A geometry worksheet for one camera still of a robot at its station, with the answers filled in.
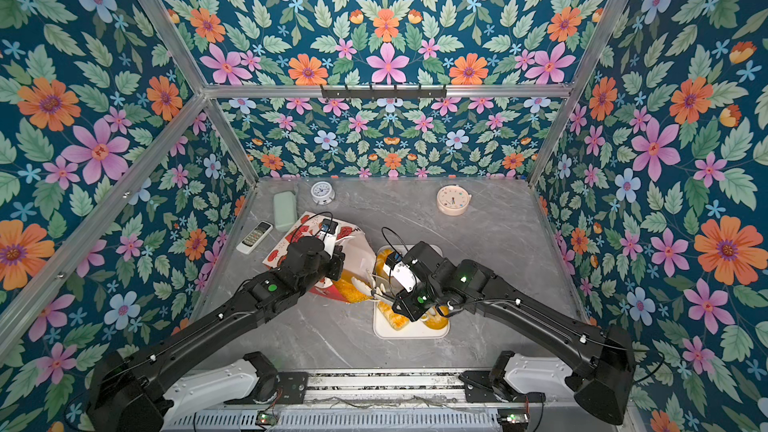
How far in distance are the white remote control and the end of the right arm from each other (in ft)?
1.44

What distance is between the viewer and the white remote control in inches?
39.5

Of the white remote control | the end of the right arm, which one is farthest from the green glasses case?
the end of the right arm

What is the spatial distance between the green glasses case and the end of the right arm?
400 millimetres

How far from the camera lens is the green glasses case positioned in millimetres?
1051

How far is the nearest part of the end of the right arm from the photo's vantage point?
50 centimetres
